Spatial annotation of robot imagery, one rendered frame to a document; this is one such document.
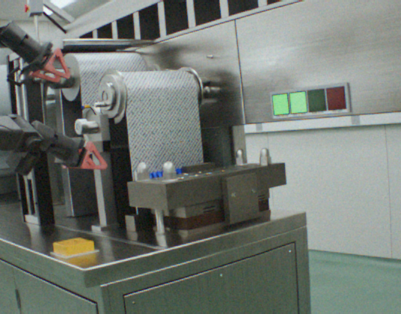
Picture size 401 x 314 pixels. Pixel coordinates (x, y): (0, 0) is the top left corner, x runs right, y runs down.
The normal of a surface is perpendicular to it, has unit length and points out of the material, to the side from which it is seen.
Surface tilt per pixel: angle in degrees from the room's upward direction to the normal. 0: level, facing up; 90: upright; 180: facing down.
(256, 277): 90
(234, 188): 90
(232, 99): 90
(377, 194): 90
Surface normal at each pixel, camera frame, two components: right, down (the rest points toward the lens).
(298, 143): -0.77, 0.11
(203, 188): 0.62, -0.02
